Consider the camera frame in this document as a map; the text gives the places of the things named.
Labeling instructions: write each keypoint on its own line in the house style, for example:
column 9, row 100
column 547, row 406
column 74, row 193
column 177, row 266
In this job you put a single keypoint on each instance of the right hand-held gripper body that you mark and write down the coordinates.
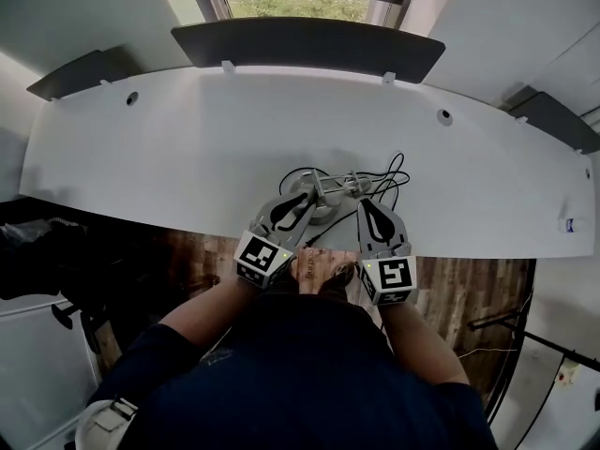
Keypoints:
column 394, row 277

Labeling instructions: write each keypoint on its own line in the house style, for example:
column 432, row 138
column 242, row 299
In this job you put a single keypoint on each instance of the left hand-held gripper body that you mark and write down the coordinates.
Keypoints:
column 260, row 258

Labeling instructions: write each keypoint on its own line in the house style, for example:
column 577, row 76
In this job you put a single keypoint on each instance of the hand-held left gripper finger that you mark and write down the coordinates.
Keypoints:
column 268, row 214
column 300, row 229

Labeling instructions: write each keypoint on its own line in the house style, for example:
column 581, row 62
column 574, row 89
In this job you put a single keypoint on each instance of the person's left forearm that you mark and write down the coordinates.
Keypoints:
column 211, row 314

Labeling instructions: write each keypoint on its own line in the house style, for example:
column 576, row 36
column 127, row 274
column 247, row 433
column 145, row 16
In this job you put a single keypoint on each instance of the person's right forearm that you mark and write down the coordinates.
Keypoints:
column 422, row 340

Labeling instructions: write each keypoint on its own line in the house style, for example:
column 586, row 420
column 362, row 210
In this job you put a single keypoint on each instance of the person's dark blue shirt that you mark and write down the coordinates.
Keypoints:
column 304, row 382

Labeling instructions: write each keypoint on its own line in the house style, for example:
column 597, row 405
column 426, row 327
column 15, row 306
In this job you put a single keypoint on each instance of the black metal stand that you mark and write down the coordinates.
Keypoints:
column 539, row 340

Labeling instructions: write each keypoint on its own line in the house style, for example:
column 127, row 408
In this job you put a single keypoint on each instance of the wide dark grey partition panel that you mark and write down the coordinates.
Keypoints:
column 304, row 47

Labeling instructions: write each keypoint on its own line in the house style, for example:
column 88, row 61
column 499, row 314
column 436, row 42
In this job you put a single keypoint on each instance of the white tube with blue label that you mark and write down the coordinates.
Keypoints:
column 573, row 225

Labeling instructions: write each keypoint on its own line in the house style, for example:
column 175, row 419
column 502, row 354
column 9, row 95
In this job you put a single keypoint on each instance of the black office chair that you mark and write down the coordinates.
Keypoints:
column 42, row 260

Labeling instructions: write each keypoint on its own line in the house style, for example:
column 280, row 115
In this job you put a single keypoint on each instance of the white cabinet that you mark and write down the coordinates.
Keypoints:
column 42, row 364

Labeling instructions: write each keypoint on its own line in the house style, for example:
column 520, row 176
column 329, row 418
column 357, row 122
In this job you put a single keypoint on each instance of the white panel bracket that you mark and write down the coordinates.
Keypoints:
column 389, row 77
column 228, row 66

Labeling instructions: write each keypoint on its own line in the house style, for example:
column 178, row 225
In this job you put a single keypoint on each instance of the white socket with red switch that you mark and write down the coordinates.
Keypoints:
column 568, row 374

